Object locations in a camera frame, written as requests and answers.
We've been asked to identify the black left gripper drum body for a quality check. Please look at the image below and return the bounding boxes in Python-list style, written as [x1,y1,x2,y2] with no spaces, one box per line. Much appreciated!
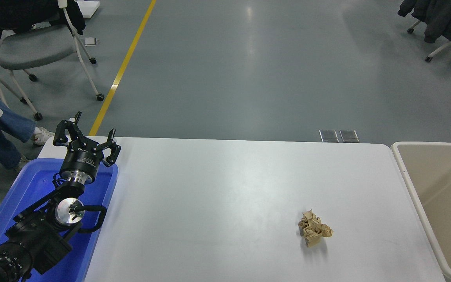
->
[59,143,105,177]

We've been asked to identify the blue plastic tray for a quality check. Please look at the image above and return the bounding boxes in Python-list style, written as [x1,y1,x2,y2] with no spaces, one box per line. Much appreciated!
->
[0,158,119,282]

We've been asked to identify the person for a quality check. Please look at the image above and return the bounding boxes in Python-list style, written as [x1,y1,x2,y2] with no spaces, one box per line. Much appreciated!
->
[0,86,56,173]

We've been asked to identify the white flat board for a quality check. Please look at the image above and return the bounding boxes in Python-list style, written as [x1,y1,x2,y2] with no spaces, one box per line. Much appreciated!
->
[76,0,101,18]

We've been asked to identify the black jacket on chair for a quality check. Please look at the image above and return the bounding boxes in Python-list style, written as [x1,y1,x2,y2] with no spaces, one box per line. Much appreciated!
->
[0,0,86,48]

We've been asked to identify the metal floor socket plate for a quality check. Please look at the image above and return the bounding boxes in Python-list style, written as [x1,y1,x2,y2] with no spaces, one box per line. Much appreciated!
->
[339,130,359,143]
[319,130,339,143]

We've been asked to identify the crumpled tan paper ball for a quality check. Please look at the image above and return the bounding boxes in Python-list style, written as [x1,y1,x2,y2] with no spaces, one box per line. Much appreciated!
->
[298,210,334,248]

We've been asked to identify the large pale plastic bin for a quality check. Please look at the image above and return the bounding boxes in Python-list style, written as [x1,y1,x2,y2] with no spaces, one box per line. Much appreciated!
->
[390,141,451,282]

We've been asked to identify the dark grey hanging jackets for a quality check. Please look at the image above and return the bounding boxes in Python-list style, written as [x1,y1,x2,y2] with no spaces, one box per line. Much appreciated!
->
[397,0,451,44]

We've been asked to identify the grey chair with white frame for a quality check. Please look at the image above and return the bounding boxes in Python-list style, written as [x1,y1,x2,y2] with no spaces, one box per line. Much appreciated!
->
[0,0,105,121]

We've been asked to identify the white frame chair with casters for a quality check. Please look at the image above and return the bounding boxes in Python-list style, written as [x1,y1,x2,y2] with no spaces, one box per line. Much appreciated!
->
[407,20,451,63]

